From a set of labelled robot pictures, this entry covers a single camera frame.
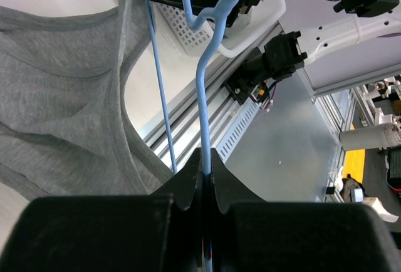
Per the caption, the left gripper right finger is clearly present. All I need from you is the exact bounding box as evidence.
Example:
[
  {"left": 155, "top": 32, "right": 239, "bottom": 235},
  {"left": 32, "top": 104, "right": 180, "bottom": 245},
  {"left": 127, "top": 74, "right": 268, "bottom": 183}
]
[{"left": 210, "top": 150, "right": 400, "bottom": 271}]

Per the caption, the perforated cable duct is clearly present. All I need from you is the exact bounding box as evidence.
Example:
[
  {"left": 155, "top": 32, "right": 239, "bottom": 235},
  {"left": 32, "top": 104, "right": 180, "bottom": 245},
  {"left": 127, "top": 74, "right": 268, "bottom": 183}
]
[{"left": 214, "top": 99, "right": 261, "bottom": 163}]

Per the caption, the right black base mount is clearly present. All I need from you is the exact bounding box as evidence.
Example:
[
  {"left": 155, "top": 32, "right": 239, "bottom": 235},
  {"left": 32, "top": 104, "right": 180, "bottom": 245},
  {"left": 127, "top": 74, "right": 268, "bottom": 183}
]
[{"left": 224, "top": 31, "right": 307, "bottom": 105}]

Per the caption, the clear plastic basket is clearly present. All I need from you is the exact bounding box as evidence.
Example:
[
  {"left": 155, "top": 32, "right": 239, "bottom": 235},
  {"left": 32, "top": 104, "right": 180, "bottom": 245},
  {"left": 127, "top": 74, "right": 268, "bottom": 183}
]
[{"left": 155, "top": 0, "right": 286, "bottom": 58}]

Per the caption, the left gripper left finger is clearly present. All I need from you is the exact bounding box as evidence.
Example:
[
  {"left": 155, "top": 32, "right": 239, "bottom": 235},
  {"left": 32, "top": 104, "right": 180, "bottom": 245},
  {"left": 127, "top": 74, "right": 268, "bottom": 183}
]
[{"left": 1, "top": 149, "right": 202, "bottom": 271}]

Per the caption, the front aluminium rail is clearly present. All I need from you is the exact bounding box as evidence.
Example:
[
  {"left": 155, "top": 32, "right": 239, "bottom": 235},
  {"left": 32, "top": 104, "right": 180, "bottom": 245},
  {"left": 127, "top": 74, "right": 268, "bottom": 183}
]
[{"left": 162, "top": 24, "right": 286, "bottom": 169}]

